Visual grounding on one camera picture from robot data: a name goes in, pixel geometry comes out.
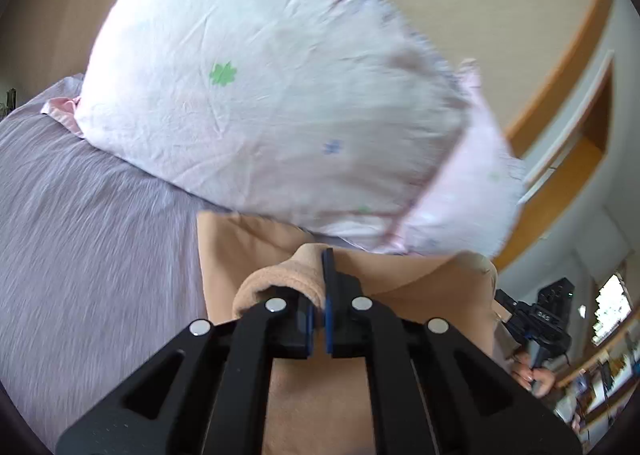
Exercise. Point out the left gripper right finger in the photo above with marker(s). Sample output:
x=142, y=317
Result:
x=431, y=390

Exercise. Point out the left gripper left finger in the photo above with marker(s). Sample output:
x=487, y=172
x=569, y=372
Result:
x=205, y=392

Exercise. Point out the tan long-sleeve shirt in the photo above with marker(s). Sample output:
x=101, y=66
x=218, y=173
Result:
x=322, y=405

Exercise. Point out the person's right hand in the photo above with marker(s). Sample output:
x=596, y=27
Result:
x=539, y=381

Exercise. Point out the pink floral pillow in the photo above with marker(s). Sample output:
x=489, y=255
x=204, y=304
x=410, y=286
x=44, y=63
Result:
x=474, y=201

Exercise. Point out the lilac bed sheet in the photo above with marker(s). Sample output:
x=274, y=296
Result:
x=99, y=267

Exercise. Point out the large white floral pillow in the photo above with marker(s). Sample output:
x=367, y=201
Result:
x=331, y=115

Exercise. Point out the wooden door frame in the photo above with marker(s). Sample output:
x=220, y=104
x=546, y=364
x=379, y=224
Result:
x=552, y=135

